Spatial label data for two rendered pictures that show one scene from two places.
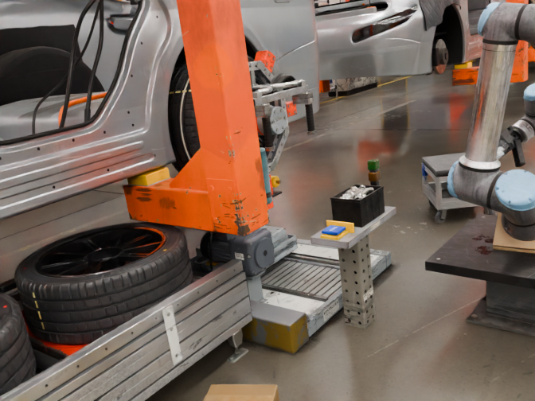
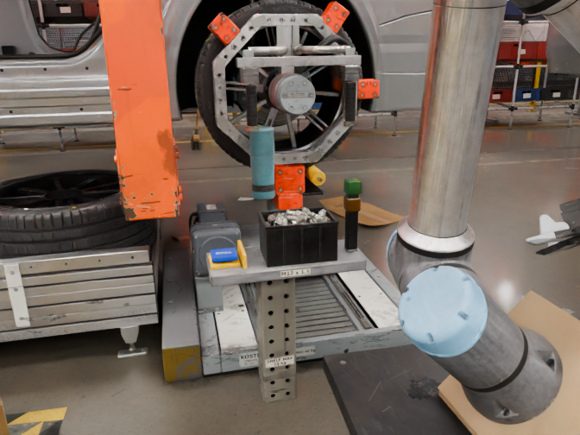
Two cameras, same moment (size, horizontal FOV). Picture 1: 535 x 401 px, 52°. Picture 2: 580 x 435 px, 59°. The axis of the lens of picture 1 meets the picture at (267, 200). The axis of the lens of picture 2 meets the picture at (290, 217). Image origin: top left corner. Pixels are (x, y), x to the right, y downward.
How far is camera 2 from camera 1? 1.62 m
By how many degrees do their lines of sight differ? 36
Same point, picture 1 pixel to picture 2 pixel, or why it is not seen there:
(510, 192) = (414, 307)
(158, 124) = not seen: hidden behind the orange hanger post
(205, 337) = (72, 315)
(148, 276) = (28, 227)
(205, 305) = (74, 280)
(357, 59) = not seen: outside the picture
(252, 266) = (196, 263)
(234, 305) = (128, 297)
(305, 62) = not seen: hidden behind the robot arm
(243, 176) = (129, 147)
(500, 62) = (444, 31)
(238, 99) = (131, 45)
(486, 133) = (423, 178)
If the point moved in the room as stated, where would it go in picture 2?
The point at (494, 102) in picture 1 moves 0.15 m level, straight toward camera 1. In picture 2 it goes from (436, 118) to (363, 126)
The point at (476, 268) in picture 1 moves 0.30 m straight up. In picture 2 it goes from (350, 408) to (354, 277)
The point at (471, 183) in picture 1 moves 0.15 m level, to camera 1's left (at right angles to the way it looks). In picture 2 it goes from (398, 263) to (336, 247)
